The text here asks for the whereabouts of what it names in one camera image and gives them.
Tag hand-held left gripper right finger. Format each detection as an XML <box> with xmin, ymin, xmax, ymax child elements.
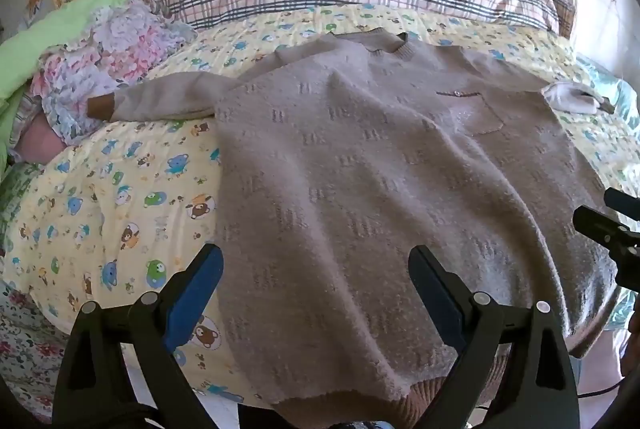
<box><xmin>408</xmin><ymin>245</ymin><xmax>581</xmax><ymax>429</ymax></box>

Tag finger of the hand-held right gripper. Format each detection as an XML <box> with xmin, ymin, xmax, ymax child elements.
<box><xmin>603</xmin><ymin>186</ymin><xmax>640</xmax><ymax>216</ymax></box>
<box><xmin>572</xmin><ymin>205</ymin><xmax>640</xmax><ymax>260</ymax></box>

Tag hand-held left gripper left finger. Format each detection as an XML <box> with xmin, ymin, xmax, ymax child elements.
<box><xmin>52</xmin><ymin>244</ymin><xmax>224</xmax><ymax>429</ymax></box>

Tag beige knit sweater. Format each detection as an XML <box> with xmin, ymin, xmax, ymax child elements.
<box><xmin>87</xmin><ymin>32</ymin><xmax>621</xmax><ymax>417</ymax></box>

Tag light blue cloth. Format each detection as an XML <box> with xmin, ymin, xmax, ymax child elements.
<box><xmin>575</xmin><ymin>54</ymin><xmax>640</xmax><ymax>130</ymax></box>

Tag yellow bear print blanket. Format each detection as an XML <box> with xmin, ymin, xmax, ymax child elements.
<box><xmin>0</xmin><ymin>4</ymin><xmax>640</xmax><ymax>410</ymax></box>

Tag floral bed sheet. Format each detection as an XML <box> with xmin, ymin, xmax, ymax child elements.
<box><xmin>0</xmin><ymin>164</ymin><xmax>71</xmax><ymax>410</ymax></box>

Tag pink pillow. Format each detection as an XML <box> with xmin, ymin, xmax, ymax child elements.
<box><xmin>12</xmin><ymin>112</ymin><xmax>66</xmax><ymax>165</ymax></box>

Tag pink white fluffy blanket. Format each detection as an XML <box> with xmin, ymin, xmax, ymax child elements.
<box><xmin>30</xmin><ymin>0</ymin><xmax>198</xmax><ymax>145</ymax></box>

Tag light green blanket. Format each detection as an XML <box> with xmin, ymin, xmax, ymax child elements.
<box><xmin>0</xmin><ymin>0</ymin><xmax>138</xmax><ymax>165</ymax></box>

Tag black cable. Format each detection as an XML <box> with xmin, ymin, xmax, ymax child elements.
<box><xmin>575</xmin><ymin>376</ymin><xmax>626</xmax><ymax>402</ymax></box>

